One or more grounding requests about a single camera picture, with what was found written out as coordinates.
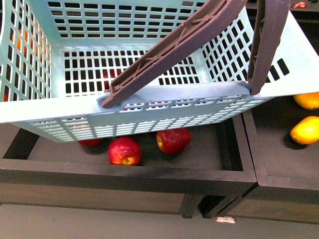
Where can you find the brown basket handle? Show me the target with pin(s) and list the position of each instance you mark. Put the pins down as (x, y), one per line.
(204, 25)

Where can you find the light blue plastic basket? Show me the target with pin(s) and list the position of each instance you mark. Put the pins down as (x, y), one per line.
(57, 58)

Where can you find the red apple under basket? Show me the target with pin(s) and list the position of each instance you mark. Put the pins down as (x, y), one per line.
(90, 142)

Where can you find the dark wooden mango crate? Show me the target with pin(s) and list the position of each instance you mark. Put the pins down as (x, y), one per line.
(281, 161)

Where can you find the yellow mango lower right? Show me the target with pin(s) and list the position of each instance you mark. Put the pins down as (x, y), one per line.
(306, 132)

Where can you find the yellow mango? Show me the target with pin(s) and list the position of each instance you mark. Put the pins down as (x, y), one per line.
(306, 132)
(309, 101)

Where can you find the yellow mango upper right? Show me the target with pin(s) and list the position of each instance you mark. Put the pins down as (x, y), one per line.
(309, 101)

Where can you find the red apple front right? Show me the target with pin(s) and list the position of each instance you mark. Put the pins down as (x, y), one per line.
(173, 141)

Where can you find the red apple front left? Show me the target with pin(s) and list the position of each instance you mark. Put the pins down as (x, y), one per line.
(124, 151)

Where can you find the dark wooden apple crate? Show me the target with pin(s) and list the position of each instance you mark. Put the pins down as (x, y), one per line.
(37, 171)

